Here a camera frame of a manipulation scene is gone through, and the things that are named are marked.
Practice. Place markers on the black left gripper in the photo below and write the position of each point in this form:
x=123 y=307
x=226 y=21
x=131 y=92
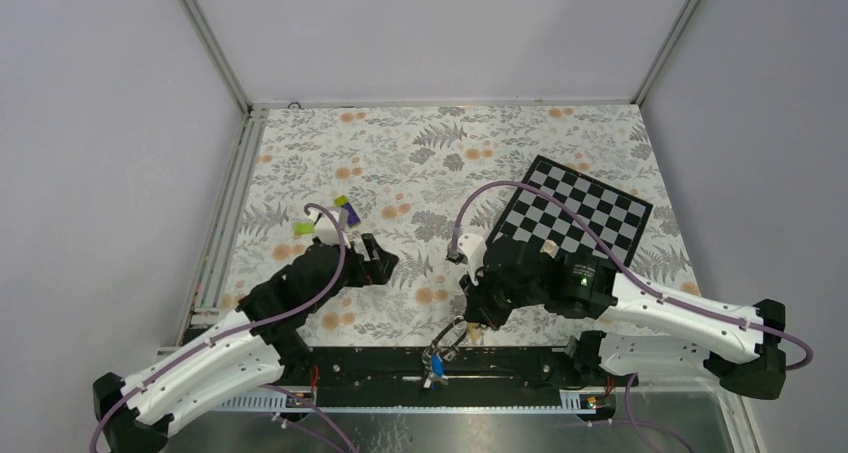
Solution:
x=376 y=270

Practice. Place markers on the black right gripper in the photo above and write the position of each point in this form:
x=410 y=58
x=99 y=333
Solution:
x=478 y=308

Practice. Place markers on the blue key tag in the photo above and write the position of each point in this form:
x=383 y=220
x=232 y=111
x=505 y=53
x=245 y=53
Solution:
x=433 y=379

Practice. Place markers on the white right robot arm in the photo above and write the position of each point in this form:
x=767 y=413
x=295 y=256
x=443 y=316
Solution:
x=738 y=345

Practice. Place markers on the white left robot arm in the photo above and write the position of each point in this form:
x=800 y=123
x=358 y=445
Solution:
x=254 y=344

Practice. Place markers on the green marker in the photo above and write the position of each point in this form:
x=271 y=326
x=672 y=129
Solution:
x=302 y=228

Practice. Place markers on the purple yellow marker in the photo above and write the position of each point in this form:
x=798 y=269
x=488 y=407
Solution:
x=352 y=217

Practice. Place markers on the black white chessboard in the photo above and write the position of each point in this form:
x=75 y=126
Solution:
x=617 y=217

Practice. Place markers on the black front rail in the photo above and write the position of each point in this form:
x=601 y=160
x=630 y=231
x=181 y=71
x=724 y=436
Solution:
x=333 y=366

